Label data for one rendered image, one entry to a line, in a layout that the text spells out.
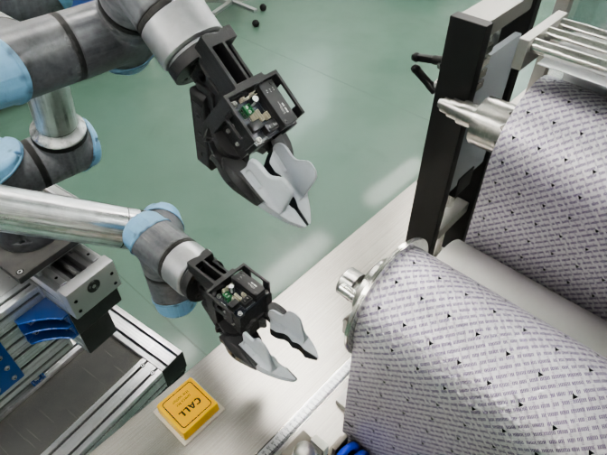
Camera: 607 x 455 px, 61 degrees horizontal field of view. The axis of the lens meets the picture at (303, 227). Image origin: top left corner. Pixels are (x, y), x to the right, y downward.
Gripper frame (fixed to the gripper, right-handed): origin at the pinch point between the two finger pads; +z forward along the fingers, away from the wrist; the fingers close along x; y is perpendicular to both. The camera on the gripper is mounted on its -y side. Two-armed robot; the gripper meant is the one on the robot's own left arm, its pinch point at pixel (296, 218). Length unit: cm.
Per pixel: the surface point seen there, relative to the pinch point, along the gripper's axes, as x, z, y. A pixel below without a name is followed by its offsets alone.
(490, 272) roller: 14.1, 18.3, 6.0
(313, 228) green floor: 99, 20, -154
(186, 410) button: -14.8, 16.6, -36.0
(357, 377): -4.3, 18.5, -1.7
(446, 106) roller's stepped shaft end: 26.1, -0.2, 3.9
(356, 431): -4.3, 27.2, -10.4
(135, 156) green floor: 75, -63, -223
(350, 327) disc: -5.0, 11.6, 4.8
